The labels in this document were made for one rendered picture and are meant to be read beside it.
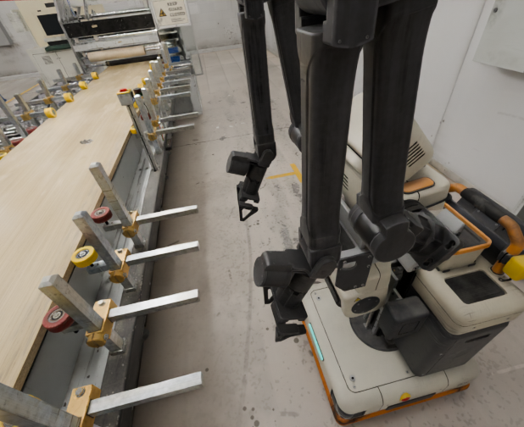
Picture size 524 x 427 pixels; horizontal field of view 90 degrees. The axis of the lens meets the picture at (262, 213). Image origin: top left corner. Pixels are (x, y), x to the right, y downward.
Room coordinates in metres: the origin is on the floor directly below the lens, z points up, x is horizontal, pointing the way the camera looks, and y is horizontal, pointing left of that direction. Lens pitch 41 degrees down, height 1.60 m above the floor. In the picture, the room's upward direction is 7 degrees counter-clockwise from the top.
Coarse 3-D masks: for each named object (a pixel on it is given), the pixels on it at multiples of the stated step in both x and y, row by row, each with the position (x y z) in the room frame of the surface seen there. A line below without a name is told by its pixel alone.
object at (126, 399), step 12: (156, 384) 0.25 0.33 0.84; (168, 384) 0.25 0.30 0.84; (180, 384) 0.24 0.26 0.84; (192, 384) 0.24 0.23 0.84; (108, 396) 0.23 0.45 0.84; (120, 396) 0.23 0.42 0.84; (132, 396) 0.23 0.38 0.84; (144, 396) 0.22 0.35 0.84; (156, 396) 0.22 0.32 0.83; (168, 396) 0.23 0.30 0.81; (60, 408) 0.22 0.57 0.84; (96, 408) 0.21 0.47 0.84; (108, 408) 0.21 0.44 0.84; (120, 408) 0.21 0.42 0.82
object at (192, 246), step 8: (160, 248) 0.74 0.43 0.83; (168, 248) 0.74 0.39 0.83; (176, 248) 0.73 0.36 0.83; (184, 248) 0.73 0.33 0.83; (192, 248) 0.73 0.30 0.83; (128, 256) 0.72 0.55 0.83; (136, 256) 0.72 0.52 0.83; (144, 256) 0.71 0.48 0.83; (152, 256) 0.71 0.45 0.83; (160, 256) 0.71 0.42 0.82; (168, 256) 0.72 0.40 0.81; (96, 264) 0.70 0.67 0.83; (104, 264) 0.69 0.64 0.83; (128, 264) 0.70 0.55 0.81; (88, 272) 0.68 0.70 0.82; (96, 272) 0.68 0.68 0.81
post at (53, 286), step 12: (48, 276) 0.43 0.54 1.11; (60, 276) 0.44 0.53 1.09; (48, 288) 0.40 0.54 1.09; (60, 288) 0.41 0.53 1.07; (72, 288) 0.44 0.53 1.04; (60, 300) 0.40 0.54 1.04; (72, 300) 0.41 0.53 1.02; (84, 300) 0.44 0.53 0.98; (72, 312) 0.40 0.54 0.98; (84, 312) 0.41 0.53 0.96; (96, 312) 0.44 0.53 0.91; (84, 324) 0.40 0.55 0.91; (96, 324) 0.41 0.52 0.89; (120, 336) 0.44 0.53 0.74; (108, 348) 0.40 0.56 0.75; (120, 348) 0.41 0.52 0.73
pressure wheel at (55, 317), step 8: (48, 312) 0.46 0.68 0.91; (56, 312) 0.46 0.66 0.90; (64, 312) 0.45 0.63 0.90; (48, 320) 0.43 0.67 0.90; (56, 320) 0.43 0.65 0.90; (64, 320) 0.43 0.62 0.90; (72, 320) 0.44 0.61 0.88; (48, 328) 0.41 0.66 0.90; (56, 328) 0.41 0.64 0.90; (64, 328) 0.42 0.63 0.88
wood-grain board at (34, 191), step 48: (96, 96) 2.97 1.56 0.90; (48, 144) 1.82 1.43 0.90; (96, 144) 1.72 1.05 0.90; (0, 192) 1.23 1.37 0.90; (48, 192) 1.17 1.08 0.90; (96, 192) 1.12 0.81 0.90; (0, 240) 0.84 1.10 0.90; (48, 240) 0.80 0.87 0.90; (0, 288) 0.58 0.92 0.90; (0, 336) 0.40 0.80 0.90
